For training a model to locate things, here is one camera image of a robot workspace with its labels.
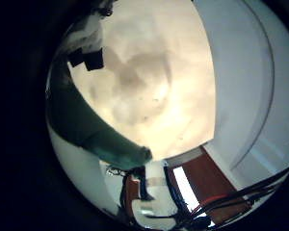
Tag red-brown device with cables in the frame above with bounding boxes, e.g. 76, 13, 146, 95
168, 145, 252, 226

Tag right hand cable bundle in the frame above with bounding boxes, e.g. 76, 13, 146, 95
178, 163, 289, 231

